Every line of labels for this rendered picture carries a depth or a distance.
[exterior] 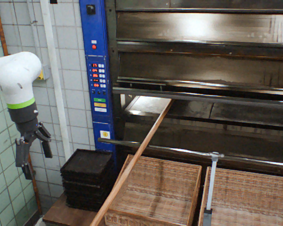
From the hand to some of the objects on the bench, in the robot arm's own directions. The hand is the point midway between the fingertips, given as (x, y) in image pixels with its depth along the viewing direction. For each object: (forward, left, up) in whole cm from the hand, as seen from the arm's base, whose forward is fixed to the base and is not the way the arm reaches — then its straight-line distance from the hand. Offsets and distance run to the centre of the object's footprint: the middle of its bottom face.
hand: (39, 165), depth 123 cm
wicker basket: (+86, +79, -91) cm, 148 cm away
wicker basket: (+26, +83, -91) cm, 126 cm away
